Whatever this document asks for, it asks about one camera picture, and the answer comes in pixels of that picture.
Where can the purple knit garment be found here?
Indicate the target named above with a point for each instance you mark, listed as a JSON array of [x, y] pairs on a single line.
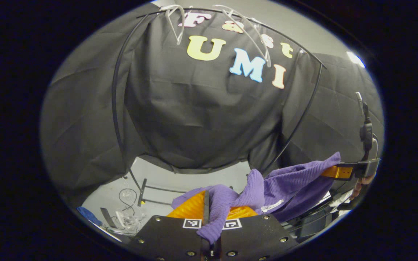
[[292, 181]]

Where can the white clothes hanger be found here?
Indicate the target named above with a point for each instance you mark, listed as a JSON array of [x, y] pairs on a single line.
[[267, 58], [183, 25]]

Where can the clear plastic bag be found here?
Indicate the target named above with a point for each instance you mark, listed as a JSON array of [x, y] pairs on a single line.
[[129, 221]]

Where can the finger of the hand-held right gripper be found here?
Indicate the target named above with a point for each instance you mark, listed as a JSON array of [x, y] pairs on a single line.
[[361, 168]]

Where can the blue cloth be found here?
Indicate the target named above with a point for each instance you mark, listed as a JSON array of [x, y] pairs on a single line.
[[89, 216]]

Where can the black backdrop cloth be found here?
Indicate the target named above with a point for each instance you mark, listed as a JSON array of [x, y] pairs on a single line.
[[194, 119]]

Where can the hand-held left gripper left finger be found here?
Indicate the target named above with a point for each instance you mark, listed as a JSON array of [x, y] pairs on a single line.
[[206, 206]]

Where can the black metal clothes rack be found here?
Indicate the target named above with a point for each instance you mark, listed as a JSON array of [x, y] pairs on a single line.
[[142, 192]]

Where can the ceiling light panel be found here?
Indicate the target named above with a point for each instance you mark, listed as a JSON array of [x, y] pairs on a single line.
[[355, 59]]

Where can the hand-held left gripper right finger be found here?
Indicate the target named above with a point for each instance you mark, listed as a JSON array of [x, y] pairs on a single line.
[[256, 235]]

